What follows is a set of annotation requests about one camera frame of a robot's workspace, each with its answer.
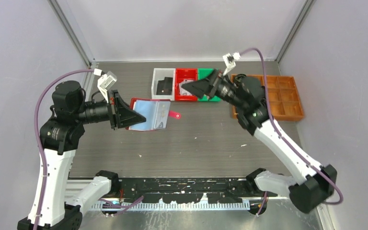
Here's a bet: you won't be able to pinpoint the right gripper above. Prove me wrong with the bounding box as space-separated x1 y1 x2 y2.
180 69 245 110

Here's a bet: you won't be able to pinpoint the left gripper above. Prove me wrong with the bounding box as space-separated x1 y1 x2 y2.
74 89 146 130

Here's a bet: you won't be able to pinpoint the red card holder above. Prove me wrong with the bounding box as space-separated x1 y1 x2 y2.
126 98 181 131

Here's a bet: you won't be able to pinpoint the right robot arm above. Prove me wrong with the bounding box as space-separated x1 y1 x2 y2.
182 69 341 214

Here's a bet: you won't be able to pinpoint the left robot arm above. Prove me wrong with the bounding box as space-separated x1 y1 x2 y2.
17 80 146 230

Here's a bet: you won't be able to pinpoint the white card in red bin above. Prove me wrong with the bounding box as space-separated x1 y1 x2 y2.
179 82 192 96

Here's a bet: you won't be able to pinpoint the black card in white bin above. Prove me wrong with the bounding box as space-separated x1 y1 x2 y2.
156 77 173 95

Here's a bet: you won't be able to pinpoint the green plastic bin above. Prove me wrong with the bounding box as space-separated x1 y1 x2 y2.
197 68 221 102

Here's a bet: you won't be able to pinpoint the red plastic bin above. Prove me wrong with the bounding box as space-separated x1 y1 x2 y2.
174 69 198 102

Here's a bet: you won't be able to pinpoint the rolled black belt top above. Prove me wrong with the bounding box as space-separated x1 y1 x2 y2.
233 74 247 82

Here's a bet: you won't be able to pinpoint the white plastic bin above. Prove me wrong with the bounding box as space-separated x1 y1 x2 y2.
151 68 176 101

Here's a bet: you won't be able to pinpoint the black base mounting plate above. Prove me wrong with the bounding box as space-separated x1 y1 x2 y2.
103 177 264 204

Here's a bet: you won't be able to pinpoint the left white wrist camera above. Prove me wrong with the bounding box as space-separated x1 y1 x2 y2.
97 71 117 103

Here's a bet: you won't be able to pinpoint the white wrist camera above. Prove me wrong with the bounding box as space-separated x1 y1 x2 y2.
97 71 117 103
222 52 241 76

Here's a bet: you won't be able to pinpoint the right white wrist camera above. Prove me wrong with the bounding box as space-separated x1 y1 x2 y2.
222 52 241 76

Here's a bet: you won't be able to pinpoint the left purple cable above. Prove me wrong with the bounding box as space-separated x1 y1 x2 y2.
31 68 145 230

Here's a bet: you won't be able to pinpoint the purple cable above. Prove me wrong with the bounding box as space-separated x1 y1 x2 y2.
239 47 345 217
31 68 145 230

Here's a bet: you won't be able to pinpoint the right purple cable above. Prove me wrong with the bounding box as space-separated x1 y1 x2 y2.
239 47 345 217

